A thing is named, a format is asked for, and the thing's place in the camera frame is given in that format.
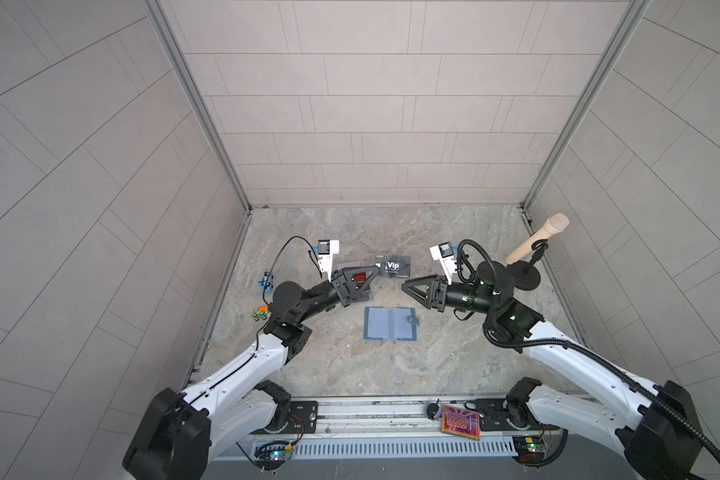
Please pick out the right green circuit board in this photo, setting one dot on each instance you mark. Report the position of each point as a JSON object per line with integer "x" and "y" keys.
{"x": 530, "y": 450}

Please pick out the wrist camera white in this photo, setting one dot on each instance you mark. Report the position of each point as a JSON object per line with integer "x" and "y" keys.
{"x": 325, "y": 251}
{"x": 445, "y": 254}

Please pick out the pink orange patterned card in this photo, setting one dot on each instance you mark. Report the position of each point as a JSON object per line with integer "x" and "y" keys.
{"x": 461, "y": 422}

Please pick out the green orange toy car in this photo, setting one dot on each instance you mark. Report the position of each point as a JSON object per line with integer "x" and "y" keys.
{"x": 261, "y": 314}

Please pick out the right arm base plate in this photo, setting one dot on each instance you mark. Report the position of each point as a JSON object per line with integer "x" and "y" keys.
{"x": 507, "y": 415}

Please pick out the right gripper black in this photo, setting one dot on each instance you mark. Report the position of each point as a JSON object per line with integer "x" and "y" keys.
{"x": 439, "y": 295}

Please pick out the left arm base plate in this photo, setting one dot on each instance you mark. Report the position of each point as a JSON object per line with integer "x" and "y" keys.
{"x": 301, "y": 418}

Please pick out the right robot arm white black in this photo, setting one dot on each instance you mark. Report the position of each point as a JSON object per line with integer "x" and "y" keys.
{"x": 654, "y": 427}

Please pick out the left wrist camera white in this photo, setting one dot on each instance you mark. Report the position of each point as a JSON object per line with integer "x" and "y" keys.
{"x": 325, "y": 251}

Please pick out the blue card holder wallet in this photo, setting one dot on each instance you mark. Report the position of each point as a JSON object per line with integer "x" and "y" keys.
{"x": 390, "y": 324}

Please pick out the left green circuit board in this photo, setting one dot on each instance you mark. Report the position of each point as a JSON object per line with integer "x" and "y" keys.
{"x": 272, "y": 455}

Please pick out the small black knob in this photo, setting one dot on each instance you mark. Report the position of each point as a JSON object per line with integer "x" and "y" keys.
{"x": 434, "y": 411}

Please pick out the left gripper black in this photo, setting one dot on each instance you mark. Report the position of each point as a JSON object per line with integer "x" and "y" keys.
{"x": 338, "y": 289}

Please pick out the beige microphone on stand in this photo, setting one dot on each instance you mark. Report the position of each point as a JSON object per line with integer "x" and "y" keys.
{"x": 521, "y": 263}

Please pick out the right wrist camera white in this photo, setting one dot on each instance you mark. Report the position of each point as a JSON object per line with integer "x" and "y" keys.
{"x": 445, "y": 254}

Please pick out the green circuit board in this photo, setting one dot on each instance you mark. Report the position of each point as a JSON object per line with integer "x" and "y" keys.
{"x": 530, "y": 450}
{"x": 272, "y": 455}

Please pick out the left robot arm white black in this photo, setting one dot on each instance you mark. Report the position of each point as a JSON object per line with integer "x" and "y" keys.
{"x": 182, "y": 432}

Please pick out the blue toy car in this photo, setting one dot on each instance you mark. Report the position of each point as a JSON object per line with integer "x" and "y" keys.
{"x": 266, "y": 282}

